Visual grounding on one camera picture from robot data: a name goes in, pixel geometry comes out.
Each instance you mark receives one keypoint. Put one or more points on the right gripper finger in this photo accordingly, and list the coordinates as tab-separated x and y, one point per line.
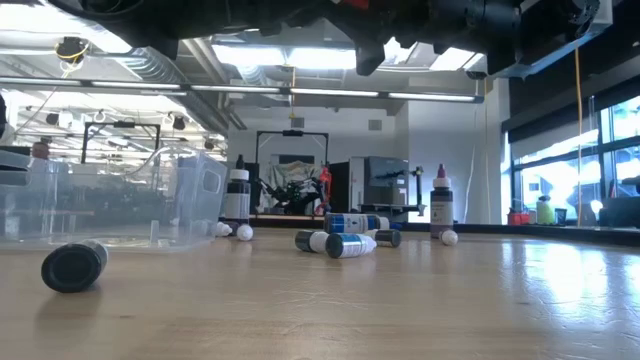
501	60
370	57

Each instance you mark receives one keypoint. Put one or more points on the large blue food coloring bottle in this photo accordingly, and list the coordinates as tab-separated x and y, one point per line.
350	223

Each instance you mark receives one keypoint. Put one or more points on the small black food coloring bottle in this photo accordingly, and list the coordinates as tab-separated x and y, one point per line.
74	267
389	238

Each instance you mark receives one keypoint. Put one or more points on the small blue food coloring bottle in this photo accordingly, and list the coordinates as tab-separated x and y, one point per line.
345	246

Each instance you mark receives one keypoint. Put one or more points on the large black food coloring bottle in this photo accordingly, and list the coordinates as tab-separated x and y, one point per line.
238	197

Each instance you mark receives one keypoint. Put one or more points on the small teal food coloring bottle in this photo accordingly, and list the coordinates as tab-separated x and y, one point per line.
310	241

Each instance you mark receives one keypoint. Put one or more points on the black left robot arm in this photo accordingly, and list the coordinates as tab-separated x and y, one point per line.
125	20

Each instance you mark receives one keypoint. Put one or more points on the long fluorescent light strip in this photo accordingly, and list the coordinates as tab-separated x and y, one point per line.
330	92

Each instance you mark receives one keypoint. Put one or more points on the grey square vent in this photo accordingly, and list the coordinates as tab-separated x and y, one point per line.
375	124
297	122

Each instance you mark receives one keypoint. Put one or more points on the grey equipment box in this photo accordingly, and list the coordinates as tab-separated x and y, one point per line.
385	172

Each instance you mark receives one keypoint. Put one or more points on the black cabinet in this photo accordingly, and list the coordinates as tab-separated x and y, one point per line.
340	180

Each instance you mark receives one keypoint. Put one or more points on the red and black robot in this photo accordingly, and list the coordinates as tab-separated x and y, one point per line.
325	185

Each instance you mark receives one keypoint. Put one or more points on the grey cloth cover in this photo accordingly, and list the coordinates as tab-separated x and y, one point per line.
292	172

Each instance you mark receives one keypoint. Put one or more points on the black rolling stand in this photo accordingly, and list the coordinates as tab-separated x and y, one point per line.
417	192

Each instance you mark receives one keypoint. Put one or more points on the green jug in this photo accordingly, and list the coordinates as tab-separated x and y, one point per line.
545	210

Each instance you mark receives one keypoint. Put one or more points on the red box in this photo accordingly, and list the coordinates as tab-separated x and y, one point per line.
520	218

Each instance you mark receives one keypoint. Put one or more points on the dark waste bin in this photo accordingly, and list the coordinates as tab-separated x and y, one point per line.
560	215

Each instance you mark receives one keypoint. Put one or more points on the black sofa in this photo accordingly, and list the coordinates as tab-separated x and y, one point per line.
620	210

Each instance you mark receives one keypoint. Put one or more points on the black track spotlight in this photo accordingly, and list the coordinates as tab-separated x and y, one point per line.
52	118
178	122

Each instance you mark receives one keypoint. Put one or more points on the clear plastic bin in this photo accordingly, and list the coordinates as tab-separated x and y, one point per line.
165	200

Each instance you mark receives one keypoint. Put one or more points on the person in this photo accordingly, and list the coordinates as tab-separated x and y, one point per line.
41	149

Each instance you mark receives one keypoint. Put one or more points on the black security camera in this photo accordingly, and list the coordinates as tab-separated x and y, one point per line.
476	75

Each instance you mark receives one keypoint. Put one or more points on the black aluminium table frame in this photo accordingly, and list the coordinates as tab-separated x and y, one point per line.
550	231

